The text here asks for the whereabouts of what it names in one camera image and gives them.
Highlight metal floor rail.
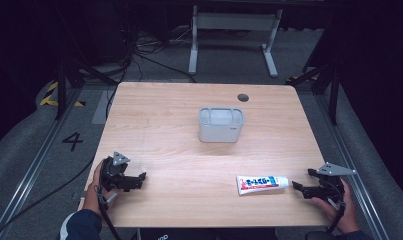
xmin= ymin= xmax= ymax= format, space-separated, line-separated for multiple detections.
xmin=312 ymin=93 xmax=392 ymax=240
xmin=0 ymin=89 xmax=85 ymax=240

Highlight black tripod stand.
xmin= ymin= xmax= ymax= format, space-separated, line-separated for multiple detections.
xmin=286 ymin=61 xmax=341 ymax=127
xmin=53 ymin=58 xmax=119 ymax=121

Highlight grey plastic holder box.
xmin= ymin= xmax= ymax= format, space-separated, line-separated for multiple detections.
xmin=197 ymin=106 xmax=246 ymax=144

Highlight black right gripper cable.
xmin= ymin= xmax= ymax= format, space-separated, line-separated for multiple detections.
xmin=324 ymin=181 xmax=347 ymax=234

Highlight white toothpaste tube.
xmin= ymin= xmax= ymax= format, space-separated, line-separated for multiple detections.
xmin=235 ymin=175 xmax=290 ymax=196

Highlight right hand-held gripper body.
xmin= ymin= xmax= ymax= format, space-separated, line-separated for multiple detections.
xmin=304 ymin=161 xmax=357 ymax=205

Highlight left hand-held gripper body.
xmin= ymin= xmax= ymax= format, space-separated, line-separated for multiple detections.
xmin=100 ymin=151 xmax=138 ymax=193

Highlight black floor cable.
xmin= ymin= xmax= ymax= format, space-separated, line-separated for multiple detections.
xmin=0 ymin=155 xmax=97 ymax=240

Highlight person's right hand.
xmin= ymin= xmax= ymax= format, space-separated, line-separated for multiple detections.
xmin=310 ymin=178 xmax=361 ymax=235

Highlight bundle of floor cables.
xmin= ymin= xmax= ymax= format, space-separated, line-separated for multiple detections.
xmin=103 ymin=28 xmax=198 ymax=121

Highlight person's left hand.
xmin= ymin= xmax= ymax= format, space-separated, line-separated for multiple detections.
xmin=83 ymin=159 xmax=118 ymax=215

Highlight yellow black floor tape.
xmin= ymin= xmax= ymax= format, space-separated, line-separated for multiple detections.
xmin=38 ymin=81 xmax=87 ymax=108

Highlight white metal desk frame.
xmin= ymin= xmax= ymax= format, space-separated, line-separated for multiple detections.
xmin=187 ymin=4 xmax=284 ymax=79

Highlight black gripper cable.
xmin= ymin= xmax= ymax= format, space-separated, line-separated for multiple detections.
xmin=324 ymin=181 xmax=347 ymax=234
xmin=94 ymin=185 xmax=124 ymax=240

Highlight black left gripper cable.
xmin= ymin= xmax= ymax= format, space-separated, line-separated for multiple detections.
xmin=94 ymin=185 xmax=124 ymax=240

